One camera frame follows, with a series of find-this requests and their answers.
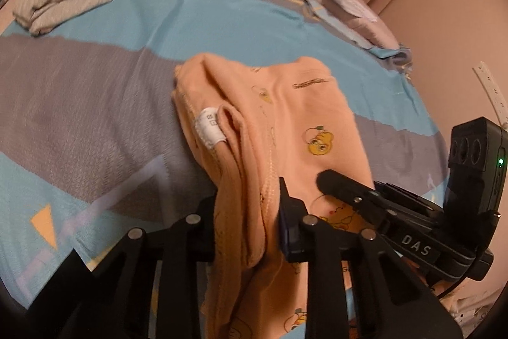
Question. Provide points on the white power strip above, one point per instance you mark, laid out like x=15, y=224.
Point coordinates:
x=493, y=92

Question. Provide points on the blue grey bed sheet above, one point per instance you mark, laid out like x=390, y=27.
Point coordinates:
x=91, y=146

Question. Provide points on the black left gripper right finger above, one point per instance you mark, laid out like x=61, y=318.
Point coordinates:
x=357, y=286

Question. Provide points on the orange duck print garment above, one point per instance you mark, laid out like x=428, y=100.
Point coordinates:
x=254, y=130

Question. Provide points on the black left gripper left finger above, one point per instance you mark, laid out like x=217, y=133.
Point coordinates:
x=145, y=287

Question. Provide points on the black camera box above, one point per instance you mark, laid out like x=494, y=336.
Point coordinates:
x=478, y=166

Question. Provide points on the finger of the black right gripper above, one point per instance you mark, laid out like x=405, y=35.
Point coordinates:
x=359, y=206

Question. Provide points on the white paper label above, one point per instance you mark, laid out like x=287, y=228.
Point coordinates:
x=358, y=9

